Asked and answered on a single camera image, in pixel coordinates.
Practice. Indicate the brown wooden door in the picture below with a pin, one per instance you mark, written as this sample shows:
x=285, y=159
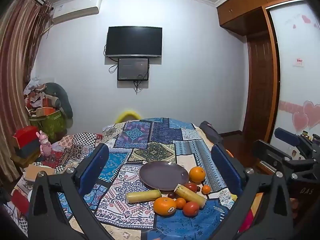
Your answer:
x=261, y=87

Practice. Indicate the small orange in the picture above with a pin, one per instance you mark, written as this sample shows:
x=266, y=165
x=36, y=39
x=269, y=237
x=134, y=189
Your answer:
x=180, y=203
x=206, y=189

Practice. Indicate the green patterned box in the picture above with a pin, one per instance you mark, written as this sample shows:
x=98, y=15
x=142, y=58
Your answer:
x=52, y=125

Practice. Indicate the white air conditioner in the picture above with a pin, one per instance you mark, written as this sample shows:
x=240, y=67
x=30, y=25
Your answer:
x=75, y=11

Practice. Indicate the small red door sticker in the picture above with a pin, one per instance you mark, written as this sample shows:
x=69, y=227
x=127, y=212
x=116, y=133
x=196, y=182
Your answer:
x=299, y=61

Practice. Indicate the red box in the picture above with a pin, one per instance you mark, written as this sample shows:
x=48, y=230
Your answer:
x=25, y=135

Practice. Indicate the large orange with sticker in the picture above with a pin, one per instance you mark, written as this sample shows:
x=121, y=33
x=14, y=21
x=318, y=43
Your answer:
x=162, y=205

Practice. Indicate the pink rabbit figure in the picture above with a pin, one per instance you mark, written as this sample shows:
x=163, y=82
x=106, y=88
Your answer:
x=45, y=145

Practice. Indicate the wooden overhead cabinets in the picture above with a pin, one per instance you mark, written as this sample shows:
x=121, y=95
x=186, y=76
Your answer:
x=250, y=2

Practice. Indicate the checkered blanket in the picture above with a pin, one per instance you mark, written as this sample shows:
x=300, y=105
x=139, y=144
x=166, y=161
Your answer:
x=80, y=142

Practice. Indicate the small black wall screen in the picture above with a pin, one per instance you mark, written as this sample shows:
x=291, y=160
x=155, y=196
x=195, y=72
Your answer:
x=133, y=68

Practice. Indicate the dark grey box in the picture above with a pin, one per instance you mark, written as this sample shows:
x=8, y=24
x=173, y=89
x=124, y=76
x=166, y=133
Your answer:
x=27, y=150

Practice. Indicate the cardboard box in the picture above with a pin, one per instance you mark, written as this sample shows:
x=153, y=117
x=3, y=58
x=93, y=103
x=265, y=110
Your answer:
x=37, y=172

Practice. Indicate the dark grey bag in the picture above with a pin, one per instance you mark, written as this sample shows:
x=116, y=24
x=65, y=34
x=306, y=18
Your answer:
x=211, y=130

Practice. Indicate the striped brown curtain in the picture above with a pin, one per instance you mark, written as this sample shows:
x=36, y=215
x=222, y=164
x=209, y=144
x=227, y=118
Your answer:
x=15, y=67

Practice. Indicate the white sliding door with hearts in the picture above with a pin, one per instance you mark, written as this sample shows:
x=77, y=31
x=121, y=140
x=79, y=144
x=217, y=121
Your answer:
x=297, y=92

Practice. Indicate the pile of assorted clutter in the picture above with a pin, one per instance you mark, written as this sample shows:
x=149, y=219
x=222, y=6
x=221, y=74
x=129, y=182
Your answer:
x=37, y=97

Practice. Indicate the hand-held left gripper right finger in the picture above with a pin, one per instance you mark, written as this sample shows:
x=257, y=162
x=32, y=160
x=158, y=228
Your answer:
x=226, y=170

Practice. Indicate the yellow corn cob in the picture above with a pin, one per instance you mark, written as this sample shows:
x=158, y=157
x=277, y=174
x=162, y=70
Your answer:
x=143, y=196
x=190, y=195

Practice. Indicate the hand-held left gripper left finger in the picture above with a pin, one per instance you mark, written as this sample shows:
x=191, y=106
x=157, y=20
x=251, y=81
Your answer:
x=92, y=166

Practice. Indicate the dark purple round plate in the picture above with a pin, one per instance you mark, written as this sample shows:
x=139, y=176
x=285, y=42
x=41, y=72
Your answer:
x=160, y=175

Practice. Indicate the grey plush pillow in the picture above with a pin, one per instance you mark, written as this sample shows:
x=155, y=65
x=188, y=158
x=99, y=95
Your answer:
x=63, y=100

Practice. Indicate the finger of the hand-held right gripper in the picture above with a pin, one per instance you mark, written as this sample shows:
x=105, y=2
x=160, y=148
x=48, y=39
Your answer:
x=286, y=136
x=270, y=152

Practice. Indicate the red tomato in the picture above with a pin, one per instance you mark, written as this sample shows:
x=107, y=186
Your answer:
x=191, y=208
x=192, y=187

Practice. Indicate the black wall television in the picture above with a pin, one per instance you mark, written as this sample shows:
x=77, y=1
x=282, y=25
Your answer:
x=133, y=41

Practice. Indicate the blue patchwork printed blanket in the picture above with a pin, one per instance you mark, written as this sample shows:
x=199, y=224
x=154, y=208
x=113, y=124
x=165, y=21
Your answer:
x=155, y=145

